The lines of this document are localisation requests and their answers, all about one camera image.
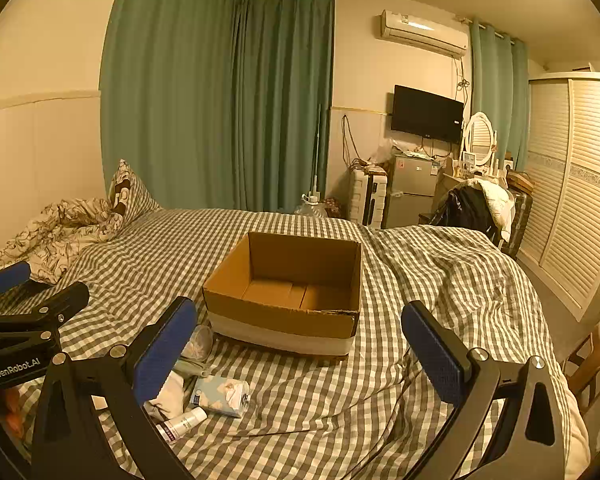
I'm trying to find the small silver fridge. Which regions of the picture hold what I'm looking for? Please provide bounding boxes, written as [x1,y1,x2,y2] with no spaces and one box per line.
[384,154,439,230]

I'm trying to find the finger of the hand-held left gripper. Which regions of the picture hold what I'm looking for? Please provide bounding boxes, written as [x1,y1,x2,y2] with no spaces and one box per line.
[0,261,56,311]
[0,281,90,335]

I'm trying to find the black wall television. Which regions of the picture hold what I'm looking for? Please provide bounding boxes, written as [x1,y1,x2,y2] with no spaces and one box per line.
[391,85,465,144]

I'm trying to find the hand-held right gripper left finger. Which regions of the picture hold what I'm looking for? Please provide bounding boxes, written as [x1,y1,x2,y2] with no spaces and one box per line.
[30,296,198,480]

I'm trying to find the narrow green curtain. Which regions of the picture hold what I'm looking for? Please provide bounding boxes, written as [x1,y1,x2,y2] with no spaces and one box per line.
[469,19,530,162]

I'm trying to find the dark suitcase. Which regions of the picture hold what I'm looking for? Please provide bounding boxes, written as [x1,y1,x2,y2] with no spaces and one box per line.
[500,190,534,261]

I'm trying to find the white air conditioner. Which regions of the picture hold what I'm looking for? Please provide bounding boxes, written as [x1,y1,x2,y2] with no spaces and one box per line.
[378,9,470,57]

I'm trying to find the hanging wall cables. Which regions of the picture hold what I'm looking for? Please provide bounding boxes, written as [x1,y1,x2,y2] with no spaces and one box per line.
[341,114,362,167]

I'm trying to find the oval white mirror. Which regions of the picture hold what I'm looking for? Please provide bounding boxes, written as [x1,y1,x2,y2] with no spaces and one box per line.
[462,111,497,167]

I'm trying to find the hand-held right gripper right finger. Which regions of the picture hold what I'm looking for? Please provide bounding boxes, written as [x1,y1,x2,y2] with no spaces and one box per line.
[401,301,566,480]

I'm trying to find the black jacket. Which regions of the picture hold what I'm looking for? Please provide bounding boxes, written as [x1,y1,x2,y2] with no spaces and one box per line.
[429,182,501,247]

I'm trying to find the dressing table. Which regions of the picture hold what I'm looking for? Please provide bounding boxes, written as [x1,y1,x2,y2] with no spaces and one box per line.
[440,169,511,202]

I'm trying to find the brown basket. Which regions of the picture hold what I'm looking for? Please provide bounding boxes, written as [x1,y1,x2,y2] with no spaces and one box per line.
[506,170,535,196]

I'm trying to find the white small toy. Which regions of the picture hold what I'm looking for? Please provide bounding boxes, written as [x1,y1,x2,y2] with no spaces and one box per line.
[142,370,191,421]

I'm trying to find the cardboard box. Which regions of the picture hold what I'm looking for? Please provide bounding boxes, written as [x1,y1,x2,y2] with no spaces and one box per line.
[202,231,363,359]

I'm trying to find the white tube bottle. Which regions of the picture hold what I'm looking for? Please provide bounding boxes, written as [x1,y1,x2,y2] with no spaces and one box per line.
[155,406,208,445]

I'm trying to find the white louvred wardrobe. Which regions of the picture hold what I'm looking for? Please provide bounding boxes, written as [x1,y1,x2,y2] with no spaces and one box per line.
[517,72,600,323]

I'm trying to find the white suitcase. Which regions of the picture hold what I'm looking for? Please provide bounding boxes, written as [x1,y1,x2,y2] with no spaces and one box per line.
[349,167,388,228]

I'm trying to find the clear plastic jar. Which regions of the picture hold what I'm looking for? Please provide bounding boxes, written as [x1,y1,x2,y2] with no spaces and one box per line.
[180,324,214,363]

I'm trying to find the clear water jug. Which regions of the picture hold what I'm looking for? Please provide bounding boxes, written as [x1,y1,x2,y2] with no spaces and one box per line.
[294,195,329,219]

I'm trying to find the floral duvet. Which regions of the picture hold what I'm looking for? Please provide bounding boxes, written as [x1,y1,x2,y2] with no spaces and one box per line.
[0,195,127,286]

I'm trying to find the person's left hand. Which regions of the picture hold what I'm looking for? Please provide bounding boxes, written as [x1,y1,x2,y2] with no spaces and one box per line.
[0,385,31,441]

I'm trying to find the checked patterned pillow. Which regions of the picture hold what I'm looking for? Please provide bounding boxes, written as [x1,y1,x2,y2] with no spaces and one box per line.
[105,159,164,227]

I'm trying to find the light blue tissue pack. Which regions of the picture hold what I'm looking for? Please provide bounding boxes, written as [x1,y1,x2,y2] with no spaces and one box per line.
[190,375,251,418]

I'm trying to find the white jacket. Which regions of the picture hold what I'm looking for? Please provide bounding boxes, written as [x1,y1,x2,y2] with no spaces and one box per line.
[472,178,516,244]

